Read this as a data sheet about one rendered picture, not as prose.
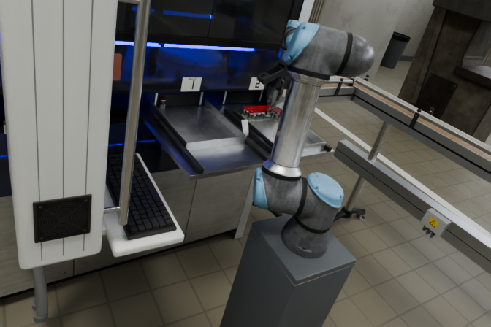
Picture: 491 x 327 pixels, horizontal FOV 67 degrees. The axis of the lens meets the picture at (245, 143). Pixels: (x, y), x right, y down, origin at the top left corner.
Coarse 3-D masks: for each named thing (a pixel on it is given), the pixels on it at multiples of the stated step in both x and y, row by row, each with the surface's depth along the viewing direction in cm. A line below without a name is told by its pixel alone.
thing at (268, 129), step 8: (280, 112) 179; (264, 120) 170; (272, 120) 172; (256, 128) 153; (264, 128) 163; (272, 128) 165; (264, 136) 149; (272, 136) 158; (312, 136) 164; (272, 144) 146; (312, 144) 153; (320, 144) 156; (304, 152) 153
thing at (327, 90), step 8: (336, 80) 223; (344, 80) 228; (352, 80) 232; (328, 88) 218; (336, 88) 222; (344, 88) 227; (352, 88) 232; (320, 96) 218; (328, 96) 222; (336, 96) 227; (344, 96) 231
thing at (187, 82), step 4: (184, 80) 148; (188, 80) 148; (192, 80) 150; (196, 80) 151; (200, 80) 152; (184, 84) 148; (188, 84) 149; (192, 84) 150; (196, 84) 152; (200, 84) 153; (184, 88) 149; (188, 88) 150; (196, 88) 153
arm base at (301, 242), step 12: (288, 228) 116; (300, 228) 112; (312, 228) 110; (288, 240) 114; (300, 240) 112; (312, 240) 111; (324, 240) 113; (300, 252) 112; (312, 252) 112; (324, 252) 115
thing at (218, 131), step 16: (160, 112) 146; (176, 112) 156; (192, 112) 160; (208, 112) 164; (176, 128) 144; (192, 128) 147; (208, 128) 151; (224, 128) 154; (192, 144) 132; (208, 144) 137; (224, 144) 141
